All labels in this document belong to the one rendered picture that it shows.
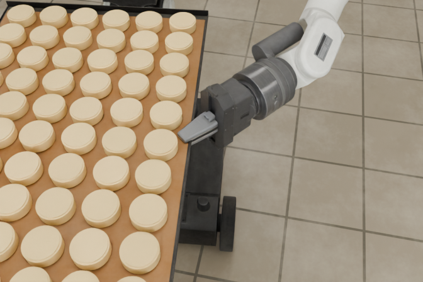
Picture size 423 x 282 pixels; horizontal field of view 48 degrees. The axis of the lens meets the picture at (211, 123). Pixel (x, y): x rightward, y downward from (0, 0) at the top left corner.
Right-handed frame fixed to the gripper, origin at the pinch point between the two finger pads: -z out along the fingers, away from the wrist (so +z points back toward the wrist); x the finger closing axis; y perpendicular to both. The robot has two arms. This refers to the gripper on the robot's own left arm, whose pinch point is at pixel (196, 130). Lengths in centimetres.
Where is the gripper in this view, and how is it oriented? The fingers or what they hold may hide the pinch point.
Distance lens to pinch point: 73.0
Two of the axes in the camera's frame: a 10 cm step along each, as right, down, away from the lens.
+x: 0.0, -6.5, -7.6
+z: 7.6, -5.0, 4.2
